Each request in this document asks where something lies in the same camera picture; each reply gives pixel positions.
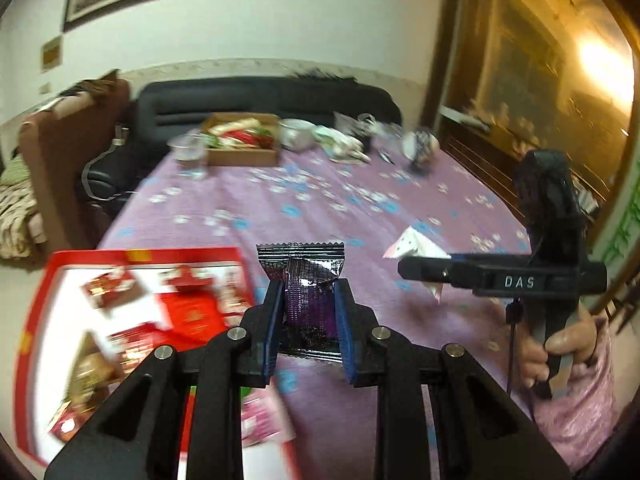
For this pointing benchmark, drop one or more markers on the red floral snack packet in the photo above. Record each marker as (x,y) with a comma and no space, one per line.
(133,345)

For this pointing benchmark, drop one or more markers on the green pillow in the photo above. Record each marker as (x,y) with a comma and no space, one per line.
(15,172)

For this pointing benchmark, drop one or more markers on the patterned blanket bed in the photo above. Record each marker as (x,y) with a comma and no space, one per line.
(18,205)

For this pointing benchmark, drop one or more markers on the wooden glass cabinet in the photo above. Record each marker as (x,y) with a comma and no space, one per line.
(527,74)

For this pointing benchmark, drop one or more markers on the large red white snack packet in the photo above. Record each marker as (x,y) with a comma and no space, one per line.
(109,288)

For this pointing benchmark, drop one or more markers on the dark purple snack packet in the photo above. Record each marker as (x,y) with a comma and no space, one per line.
(308,272)

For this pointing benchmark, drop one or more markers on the crumpled white tissue pile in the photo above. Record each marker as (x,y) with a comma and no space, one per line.
(339,147)

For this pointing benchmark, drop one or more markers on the purple floral tablecloth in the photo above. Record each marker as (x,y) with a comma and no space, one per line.
(309,199)

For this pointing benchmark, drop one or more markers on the small wall plaque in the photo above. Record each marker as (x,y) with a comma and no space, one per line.
(51,54)

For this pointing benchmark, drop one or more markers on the clear glass bowl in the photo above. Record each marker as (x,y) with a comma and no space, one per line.
(387,136)

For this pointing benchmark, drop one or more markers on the white plastic jar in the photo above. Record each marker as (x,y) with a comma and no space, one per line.
(419,147)

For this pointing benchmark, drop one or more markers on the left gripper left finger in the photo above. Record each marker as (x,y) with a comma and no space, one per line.
(136,433)

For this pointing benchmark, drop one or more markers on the right hand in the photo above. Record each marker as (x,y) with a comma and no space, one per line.
(579,340)

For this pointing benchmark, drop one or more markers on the brown cardboard snack box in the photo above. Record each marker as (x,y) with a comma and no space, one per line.
(242,139)

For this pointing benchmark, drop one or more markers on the red snack tray box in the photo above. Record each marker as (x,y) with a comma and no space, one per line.
(60,315)

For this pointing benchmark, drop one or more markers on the gold snack packet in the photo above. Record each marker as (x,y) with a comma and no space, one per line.
(91,376)

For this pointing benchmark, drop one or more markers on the long red snack packet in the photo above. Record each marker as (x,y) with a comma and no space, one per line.
(193,314)

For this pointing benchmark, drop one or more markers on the white pink snack packet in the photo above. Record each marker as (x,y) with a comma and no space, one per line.
(412,243)

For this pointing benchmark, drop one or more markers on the brown armchair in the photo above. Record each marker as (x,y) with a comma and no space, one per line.
(57,142)

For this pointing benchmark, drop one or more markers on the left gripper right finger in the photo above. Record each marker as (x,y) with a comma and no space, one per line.
(439,414)

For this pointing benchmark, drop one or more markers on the white ceramic mug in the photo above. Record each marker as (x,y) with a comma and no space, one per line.
(296,135)

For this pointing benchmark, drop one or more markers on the pink sleeve forearm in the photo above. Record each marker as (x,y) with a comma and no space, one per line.
(579,423)

